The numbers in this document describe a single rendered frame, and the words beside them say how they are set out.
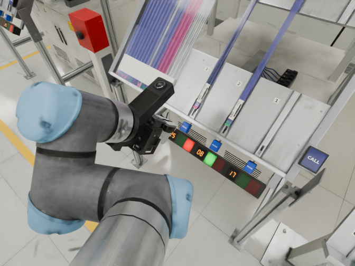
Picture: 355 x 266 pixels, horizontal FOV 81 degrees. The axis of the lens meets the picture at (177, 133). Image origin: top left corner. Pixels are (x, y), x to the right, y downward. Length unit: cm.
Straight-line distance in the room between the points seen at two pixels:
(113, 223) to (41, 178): 13
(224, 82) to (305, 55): 71
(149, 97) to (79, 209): 24
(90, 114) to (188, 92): 42
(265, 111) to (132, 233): 48
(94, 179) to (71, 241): 106
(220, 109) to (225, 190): 78
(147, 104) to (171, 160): 100
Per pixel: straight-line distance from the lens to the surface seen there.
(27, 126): 30
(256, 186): 62
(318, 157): 56
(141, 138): 44
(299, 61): 122
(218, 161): 63
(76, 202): 29
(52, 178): 30
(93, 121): 30
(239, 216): 129
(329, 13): 69
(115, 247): 19
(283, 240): 132
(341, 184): 165
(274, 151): 60
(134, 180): 27
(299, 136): 60
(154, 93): 43
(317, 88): 108
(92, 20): 114
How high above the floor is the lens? 119
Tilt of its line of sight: 52 degrees down
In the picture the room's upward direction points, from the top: straight up
